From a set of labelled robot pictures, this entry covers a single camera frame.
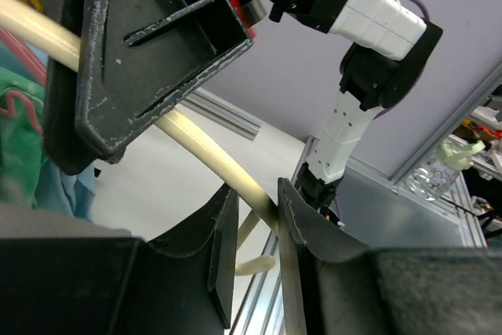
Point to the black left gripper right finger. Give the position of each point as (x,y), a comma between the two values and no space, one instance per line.
(334,284)

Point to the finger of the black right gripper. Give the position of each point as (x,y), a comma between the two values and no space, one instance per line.
(60,140)
(140,58)

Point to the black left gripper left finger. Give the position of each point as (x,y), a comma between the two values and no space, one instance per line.
(180,282)

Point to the grey trousers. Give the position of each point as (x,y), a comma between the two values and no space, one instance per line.
(22,223)

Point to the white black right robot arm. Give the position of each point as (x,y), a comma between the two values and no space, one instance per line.
(390,46)

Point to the green trousers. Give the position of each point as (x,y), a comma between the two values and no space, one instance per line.
(21,162)

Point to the blue trousers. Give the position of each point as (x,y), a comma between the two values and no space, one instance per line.
(68,195)

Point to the clear plastic bottle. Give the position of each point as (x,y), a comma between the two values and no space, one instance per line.
(435,175)

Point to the aluminium frame post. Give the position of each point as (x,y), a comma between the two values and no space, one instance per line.
(479,93)

